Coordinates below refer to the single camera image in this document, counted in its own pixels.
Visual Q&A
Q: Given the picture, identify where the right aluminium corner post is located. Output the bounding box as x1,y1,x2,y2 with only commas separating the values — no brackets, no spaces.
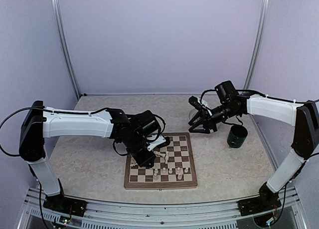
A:
243,0,270,89

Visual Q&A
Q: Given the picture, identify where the fallen white king centre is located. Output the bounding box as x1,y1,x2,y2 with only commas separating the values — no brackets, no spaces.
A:
164,151,169,164

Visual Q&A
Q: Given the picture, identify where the left aluminium corner post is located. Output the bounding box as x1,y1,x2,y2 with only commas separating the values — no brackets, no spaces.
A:
51,0,81,100

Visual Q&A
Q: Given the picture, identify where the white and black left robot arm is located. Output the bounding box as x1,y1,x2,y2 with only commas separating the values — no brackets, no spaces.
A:
19,101,170,212

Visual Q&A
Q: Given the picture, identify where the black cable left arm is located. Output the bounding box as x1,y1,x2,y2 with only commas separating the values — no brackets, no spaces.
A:
0,107,45,157

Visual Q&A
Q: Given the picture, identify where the dark green cup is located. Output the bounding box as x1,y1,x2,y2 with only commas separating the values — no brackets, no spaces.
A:
227,125,248,148

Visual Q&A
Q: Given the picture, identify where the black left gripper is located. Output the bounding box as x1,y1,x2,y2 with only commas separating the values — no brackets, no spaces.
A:
125,132,157,168

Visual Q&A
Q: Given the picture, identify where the white plate with spiral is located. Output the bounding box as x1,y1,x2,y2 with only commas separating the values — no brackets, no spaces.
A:
188,108,198,120

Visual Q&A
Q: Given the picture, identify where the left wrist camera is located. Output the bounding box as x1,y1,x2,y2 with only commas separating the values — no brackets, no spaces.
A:
147,136,170,151

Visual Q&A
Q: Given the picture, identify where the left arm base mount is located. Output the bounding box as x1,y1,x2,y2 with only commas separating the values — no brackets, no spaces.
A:
43,197,87,217

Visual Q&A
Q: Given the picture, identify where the wooden chess board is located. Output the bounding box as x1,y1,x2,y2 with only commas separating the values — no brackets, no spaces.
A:
124,132,198,190

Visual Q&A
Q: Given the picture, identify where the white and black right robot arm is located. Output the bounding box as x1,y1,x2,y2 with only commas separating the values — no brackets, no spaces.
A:
188,80,319,211

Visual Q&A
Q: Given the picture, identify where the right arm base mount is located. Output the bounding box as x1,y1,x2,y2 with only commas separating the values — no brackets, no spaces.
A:
237,197,282,217

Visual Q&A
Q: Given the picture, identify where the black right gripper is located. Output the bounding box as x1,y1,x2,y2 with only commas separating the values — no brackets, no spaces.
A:
189,102,239,133

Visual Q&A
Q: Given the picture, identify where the aluminium corner post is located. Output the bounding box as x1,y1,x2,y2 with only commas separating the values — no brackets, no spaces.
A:
243,0,270,89
51,0,81,100

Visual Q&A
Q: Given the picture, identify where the aluminium front rail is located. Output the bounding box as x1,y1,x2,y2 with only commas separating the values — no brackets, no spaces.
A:
13,187,310,229

